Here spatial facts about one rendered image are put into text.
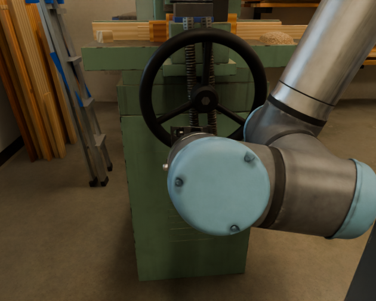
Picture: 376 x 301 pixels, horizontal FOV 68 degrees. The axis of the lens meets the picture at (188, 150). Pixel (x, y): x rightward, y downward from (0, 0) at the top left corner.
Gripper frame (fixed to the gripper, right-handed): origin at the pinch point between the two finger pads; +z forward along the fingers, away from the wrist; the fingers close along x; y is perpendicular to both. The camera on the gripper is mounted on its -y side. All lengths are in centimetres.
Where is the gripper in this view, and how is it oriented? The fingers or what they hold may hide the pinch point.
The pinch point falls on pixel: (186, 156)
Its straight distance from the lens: 61.5
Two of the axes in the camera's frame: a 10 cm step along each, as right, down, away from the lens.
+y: -0.4, -9.9, -1.2
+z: -0.9, -1.2, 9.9
